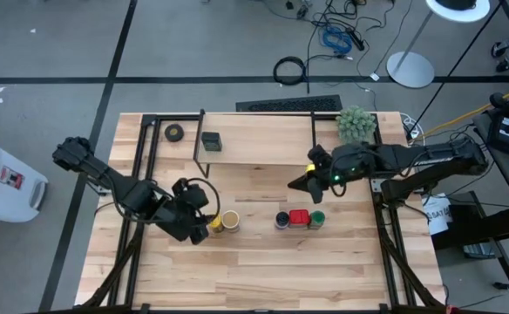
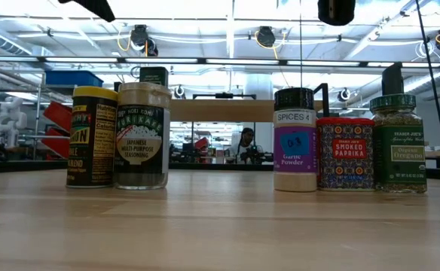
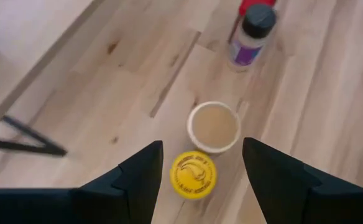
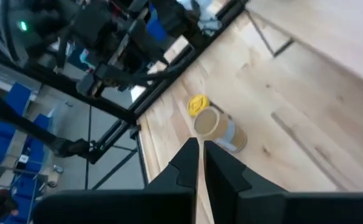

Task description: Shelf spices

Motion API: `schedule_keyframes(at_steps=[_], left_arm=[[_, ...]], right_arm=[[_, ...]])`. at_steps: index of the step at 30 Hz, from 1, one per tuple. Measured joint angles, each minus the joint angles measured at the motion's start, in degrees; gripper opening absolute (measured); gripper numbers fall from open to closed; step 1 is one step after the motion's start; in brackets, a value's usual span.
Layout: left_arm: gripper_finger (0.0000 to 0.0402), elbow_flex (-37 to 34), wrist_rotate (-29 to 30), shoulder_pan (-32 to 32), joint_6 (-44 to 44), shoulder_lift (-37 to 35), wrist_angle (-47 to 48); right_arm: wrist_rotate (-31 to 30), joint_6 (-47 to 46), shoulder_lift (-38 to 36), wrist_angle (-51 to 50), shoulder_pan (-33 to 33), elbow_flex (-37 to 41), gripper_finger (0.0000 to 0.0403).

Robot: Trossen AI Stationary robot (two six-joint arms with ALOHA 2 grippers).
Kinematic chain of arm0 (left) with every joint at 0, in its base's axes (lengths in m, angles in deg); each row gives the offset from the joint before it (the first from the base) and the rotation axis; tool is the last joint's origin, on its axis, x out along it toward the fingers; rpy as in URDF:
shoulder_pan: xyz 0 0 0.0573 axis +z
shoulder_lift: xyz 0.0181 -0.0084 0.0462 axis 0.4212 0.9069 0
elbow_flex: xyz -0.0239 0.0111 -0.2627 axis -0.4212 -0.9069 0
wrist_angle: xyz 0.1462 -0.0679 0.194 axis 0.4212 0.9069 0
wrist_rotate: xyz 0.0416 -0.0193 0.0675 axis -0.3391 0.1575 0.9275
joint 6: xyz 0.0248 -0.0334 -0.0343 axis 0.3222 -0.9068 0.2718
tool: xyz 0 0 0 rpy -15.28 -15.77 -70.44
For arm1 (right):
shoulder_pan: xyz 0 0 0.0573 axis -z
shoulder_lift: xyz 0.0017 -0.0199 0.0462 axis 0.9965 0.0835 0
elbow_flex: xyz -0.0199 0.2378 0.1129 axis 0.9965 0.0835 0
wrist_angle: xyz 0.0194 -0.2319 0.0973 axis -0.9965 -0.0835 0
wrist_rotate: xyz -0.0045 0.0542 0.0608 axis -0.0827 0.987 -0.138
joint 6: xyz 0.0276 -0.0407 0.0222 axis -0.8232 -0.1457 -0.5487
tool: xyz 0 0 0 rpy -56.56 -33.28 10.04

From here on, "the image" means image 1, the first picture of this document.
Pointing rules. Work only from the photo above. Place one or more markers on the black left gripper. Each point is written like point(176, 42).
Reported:
point(180, 213)

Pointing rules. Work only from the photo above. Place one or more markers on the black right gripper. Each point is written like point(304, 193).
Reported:
point(346, 165)

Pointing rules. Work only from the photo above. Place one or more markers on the chili onion jar yellow lid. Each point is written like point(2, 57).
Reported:
point(217, 223)

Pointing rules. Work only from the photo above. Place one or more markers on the furikake seasoning jar tan lid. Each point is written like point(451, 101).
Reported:
point(231, 220)

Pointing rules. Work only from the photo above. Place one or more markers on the smoked paprika tin red lid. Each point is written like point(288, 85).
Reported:
point(299, 218)

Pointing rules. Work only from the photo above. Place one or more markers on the oregano jar green lid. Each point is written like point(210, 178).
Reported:
point(317, 219)

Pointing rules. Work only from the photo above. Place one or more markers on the garlic powder jar purple label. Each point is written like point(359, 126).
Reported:
point(282, 220)

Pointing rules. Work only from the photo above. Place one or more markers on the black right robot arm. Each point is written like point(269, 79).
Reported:
point(433, 159)

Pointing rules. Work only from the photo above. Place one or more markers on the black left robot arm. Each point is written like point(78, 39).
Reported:
point(106, 174)

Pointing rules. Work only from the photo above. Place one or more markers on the small green potted plant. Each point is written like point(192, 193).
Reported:
point(356, 124)

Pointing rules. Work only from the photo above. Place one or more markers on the dark green spice tin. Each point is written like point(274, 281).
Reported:
point(212, 141)

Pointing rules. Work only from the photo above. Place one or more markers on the black perforated floor grille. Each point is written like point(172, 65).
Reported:
point(289, 104)

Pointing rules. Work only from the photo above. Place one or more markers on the black tape roll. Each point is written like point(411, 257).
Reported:
point(174, 132)

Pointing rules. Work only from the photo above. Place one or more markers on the white paper sign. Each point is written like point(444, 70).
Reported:
point(437, 213)

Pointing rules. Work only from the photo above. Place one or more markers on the white round floor lamp stand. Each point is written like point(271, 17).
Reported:
point(410, 70)

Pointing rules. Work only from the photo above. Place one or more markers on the black metal stand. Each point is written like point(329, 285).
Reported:
point(477, 227)

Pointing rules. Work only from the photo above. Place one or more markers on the white trash bin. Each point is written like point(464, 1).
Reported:
point(6, 179)

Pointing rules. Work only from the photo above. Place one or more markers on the wooden shelf with black frame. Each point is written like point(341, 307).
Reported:
point(259, 139)

